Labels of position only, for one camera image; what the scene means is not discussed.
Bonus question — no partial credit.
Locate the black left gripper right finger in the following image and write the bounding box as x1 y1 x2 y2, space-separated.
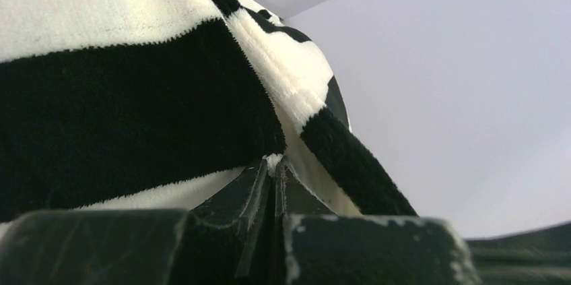
273 160 481 284

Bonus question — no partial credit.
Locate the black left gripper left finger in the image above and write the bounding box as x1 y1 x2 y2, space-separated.
1 160 268 284

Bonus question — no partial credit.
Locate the black white striped pillowcase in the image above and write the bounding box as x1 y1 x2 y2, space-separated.
1 0 415 224

